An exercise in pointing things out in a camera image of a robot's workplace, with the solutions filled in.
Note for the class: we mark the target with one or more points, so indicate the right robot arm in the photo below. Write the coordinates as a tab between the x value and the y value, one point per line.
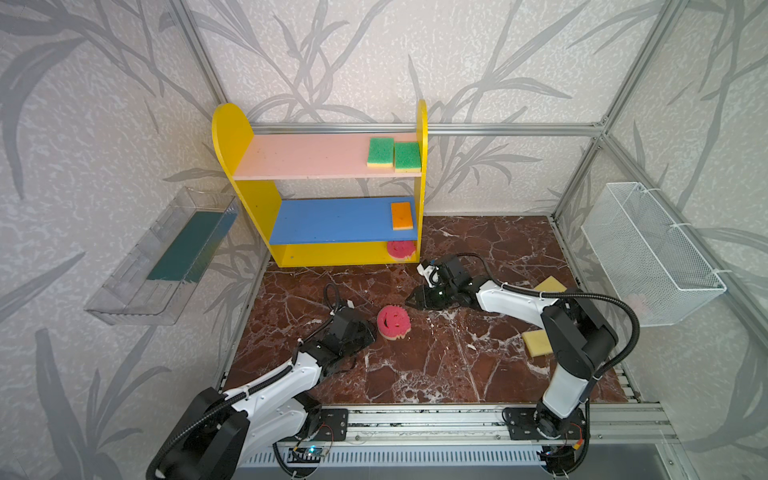
581	337

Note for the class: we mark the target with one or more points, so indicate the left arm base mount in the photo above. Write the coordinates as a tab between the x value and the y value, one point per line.
325	424

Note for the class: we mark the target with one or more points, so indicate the orange sponge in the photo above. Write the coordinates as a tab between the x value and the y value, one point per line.
401	216

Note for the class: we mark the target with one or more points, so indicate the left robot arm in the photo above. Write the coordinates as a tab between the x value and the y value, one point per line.
220	430

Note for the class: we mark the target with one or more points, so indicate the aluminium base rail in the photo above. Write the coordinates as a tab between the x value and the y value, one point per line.
409	435

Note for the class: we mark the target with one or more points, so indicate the white wire mesh basket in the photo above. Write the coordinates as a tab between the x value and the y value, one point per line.
643	250

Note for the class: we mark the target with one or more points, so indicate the yellow shelf pink blue boards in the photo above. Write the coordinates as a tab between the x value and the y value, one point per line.
323	231

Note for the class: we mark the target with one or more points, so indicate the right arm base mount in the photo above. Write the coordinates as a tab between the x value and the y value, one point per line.
538	424

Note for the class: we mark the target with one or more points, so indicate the green top sponge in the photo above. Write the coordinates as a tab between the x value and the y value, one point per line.
381	152

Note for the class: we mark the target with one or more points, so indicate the pink round sponge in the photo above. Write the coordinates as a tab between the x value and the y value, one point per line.
401	250
393	322

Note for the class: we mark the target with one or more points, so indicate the yellow sponge green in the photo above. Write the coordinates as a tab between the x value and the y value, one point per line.
407	157

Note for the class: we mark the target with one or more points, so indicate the clear plastic wall bin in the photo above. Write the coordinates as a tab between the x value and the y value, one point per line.
154	282

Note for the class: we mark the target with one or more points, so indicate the pink object in basket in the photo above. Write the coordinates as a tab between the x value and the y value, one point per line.
640	305

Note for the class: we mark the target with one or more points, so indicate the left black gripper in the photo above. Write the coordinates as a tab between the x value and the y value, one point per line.
358	334

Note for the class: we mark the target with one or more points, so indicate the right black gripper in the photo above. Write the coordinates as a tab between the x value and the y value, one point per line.
432	294

